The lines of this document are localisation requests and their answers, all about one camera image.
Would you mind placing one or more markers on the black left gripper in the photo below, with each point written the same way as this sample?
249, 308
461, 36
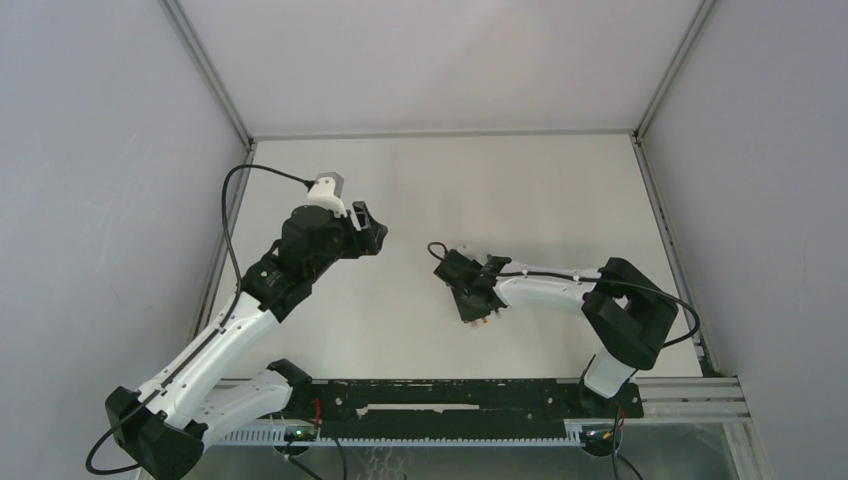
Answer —
367, 240

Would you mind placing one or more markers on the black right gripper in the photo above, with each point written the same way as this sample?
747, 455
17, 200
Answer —
469, 314

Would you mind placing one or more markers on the white slotted cable duct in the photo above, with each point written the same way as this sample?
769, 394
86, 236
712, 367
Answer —
268, 434

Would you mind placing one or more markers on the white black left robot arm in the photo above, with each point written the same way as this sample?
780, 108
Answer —
168, 422

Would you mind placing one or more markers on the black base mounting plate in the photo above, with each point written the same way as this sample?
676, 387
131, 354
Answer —
479, 408

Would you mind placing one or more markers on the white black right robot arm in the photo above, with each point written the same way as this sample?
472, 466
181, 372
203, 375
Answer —
628, 313

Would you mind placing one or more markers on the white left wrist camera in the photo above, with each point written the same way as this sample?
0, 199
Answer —
326, 192

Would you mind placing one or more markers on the aluminium frame rail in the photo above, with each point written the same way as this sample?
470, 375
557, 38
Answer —
700, 339

